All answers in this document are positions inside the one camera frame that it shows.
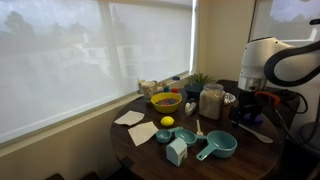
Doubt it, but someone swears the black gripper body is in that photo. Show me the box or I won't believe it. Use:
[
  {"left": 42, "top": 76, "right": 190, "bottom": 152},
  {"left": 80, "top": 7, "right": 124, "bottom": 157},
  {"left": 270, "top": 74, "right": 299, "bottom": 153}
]
[{"left": 231, "top": 89, "right": 265, "bottom": 116}]

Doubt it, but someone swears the white plastic spoon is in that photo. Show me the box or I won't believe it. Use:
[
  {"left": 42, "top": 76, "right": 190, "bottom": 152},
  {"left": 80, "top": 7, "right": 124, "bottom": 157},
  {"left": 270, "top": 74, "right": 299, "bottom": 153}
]
[{"left": 237, "top": 122, "right": 275, "bottom": 145}]

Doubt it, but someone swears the small beige spoon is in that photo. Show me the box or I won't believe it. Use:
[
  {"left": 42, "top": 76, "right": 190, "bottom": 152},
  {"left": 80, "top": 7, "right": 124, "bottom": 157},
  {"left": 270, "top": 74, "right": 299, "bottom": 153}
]
[{"left": 195, "top": 118, "right": 205, "bottom": 137}]

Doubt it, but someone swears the purple blue round lid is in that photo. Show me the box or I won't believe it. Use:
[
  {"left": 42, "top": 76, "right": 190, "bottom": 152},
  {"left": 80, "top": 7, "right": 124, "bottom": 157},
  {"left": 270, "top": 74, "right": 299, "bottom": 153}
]
[{"left": 242, "top": 112, "right": 265, "bottom": 128}]

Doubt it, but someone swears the blue patterned paper plate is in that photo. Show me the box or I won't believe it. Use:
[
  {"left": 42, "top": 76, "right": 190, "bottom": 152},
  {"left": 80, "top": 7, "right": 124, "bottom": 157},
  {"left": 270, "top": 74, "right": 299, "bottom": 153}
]
[{"left": 223, "top": 92, "right": 237, "bottom": 106}]

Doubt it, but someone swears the large teal measuring cup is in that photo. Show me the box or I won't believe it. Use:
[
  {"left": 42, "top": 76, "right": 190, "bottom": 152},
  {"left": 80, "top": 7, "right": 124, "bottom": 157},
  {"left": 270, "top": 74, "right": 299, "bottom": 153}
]
[{"left": 195, "top": 129, "right": 239, "bottom": 162}]

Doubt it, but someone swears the clear jar with white powder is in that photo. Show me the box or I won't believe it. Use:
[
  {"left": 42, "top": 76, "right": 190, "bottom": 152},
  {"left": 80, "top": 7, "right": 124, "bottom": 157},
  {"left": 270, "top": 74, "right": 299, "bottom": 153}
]
[{"left": 198, "top": 82, "right": 226, "bottom": 121}]

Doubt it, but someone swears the medium teal measuring cup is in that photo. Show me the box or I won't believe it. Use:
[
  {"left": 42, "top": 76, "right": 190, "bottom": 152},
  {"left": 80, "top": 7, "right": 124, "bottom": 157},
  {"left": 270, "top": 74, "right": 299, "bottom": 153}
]
[{"left": 174, "top": 128, "right": 208, "bottom": 148}]

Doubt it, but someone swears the dark blue bowl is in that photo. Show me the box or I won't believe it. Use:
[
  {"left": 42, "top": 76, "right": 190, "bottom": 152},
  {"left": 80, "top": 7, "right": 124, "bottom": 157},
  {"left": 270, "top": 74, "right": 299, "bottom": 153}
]
[{"left": 183, "top": 82, "right": 206, "bottom": 101}]

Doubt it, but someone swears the green potted plant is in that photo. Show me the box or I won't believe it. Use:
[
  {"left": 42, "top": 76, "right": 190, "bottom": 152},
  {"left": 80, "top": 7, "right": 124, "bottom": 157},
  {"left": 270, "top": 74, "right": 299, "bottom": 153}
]
[{"left": 186, "top": 71, "right": 216, "bottom": 85}]

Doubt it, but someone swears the small white teal carton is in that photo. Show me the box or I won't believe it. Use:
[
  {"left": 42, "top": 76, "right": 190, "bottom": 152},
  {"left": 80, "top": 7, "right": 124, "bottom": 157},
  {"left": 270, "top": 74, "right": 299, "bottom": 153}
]
[{"left": 165, "top": 137, "right": 189, "bottom": 168}]

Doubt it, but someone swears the yellow lemon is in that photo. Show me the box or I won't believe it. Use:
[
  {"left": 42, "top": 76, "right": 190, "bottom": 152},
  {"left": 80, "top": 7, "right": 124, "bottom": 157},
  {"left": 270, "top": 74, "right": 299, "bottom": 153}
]
[{"left": 159, "top": 115, "right": 176, "bottom": 128}]

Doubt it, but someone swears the yellow bowl with colourful beads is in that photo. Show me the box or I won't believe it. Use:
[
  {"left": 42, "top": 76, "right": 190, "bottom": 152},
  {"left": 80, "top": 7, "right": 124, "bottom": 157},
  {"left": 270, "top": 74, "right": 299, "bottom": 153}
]
[{"left": 150, "top": 91, "right": 184, "bottom": 115}]

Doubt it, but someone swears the small teal measuring cup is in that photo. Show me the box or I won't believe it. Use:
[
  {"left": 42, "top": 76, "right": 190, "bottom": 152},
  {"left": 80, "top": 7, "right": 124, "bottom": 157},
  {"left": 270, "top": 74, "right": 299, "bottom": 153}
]
[{"left": 155, "top": 125, "right": 184, "bottom": 145}]

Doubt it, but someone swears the white paper napkin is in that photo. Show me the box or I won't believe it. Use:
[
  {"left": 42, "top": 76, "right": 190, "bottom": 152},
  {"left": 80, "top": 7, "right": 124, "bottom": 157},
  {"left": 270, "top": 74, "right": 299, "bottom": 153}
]
[
  {"left": 113, "top": 109, "right": 146, "bottom": 127},
  {"left": 127, "top": 120, "right": 160, "bottom": 148}
]

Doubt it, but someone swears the orange cable connector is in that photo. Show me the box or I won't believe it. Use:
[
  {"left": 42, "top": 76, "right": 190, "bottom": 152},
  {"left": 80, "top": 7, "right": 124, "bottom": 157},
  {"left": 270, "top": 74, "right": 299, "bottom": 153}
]
[{"left": 255, "top": 90, "right": 282, "bottom": 107}]

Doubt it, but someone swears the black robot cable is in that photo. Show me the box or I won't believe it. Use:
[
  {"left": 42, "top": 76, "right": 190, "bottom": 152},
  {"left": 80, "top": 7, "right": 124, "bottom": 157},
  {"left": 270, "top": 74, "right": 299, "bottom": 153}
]
[{"left": 275, "top": 89, "right": 320, "bottom": 145}]

